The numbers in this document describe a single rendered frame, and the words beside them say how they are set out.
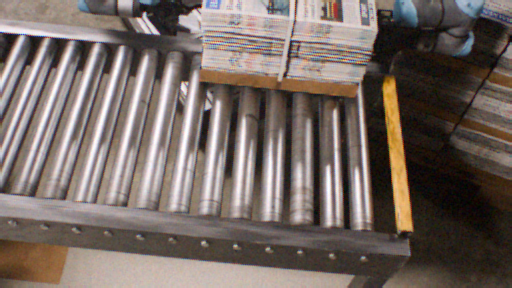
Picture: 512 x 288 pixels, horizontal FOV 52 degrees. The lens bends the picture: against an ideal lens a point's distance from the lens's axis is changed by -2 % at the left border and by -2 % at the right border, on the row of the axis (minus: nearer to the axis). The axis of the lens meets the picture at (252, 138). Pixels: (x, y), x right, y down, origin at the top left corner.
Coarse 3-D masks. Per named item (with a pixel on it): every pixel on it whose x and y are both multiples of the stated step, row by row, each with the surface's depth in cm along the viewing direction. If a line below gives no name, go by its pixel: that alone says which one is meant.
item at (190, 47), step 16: (0, 32) 132; (16, 32) 133; (32, 32) 133; (48, 32) 134; (64, 32) 134; (80, 32) 135; (96, 32) 135; (112, 32) 136; (128, 32) 136; (112, 48) 135; (144, 48) 134; (160, 48) 134; (176, 48) 134; (192, 48) 135; (80, 64) 140; (160, 64) 139; (368, 64) 137; (384, 64) 138; (368, 80) 139; (368, 96) 144
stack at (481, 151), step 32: (480, 32) 154; (416, 64) 171; (480, 64) 163; (416, 96) 182; (448, 96) 177; (480, 96) 171; (384, 128) 200; (416, 128) 195; (448, 128) 189; (384, 160) 214; (416, 160) 207; (480, 160) 194; (480, 192) 207
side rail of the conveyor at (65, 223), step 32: (0, 224) 107; (32, 224) 106; (64, 224) 105; (96, 224) 105; (128, 224) 105; (160, 224) 106; (192, 224) 107; (224, 224) 107; (256, 224) 108; (288, 224) 109; (160, 256) 114; (192, 256) 113; (224, 256) 112; (256, 256) 111; (288, 256) 110; (320, 256) 109; (352, 256) 108; (384, 256) 107
